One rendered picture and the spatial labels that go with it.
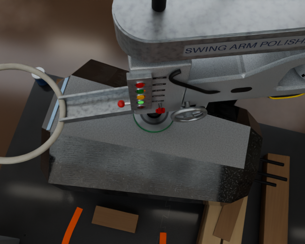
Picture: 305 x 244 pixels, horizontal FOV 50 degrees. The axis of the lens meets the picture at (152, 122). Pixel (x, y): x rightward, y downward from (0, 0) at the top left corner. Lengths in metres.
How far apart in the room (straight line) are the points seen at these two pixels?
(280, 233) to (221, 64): 1.53
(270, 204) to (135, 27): 1.83
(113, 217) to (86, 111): 0.97
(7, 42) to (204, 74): 2.20
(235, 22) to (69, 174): 1.26
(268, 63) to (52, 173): 1.27
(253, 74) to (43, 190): 1.81
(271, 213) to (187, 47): 1.74
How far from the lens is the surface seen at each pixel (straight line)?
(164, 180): 1.77
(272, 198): 2.50
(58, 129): 1.58
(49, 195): 2.56
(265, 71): 1.22
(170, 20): 0.94
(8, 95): 2.89
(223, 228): 2.26
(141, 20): 0.94
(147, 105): 1.27
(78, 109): 1.61
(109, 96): 1.59
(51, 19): 3.13
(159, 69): 1.04
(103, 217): 2.34
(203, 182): 1.76
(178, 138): 1.70
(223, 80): 1.22
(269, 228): 2.48
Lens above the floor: 2.46
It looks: 72 degrees down
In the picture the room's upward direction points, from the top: 2 degrees clockwise
